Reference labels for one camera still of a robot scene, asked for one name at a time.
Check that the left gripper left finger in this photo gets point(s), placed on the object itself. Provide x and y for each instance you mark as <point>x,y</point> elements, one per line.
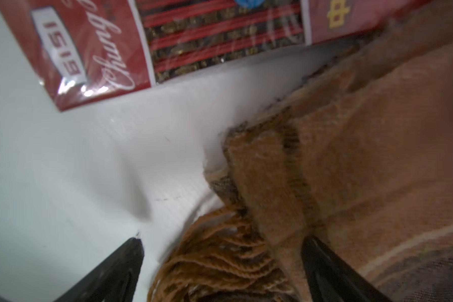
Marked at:
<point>115,279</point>

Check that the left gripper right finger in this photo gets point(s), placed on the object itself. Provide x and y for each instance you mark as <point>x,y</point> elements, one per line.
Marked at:
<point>332,279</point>

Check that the brown plaid fringed scarf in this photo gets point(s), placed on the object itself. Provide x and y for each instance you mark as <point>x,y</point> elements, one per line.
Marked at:
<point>361,156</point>

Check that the red snack packet left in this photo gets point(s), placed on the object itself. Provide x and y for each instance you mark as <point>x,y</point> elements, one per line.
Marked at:
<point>88,51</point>

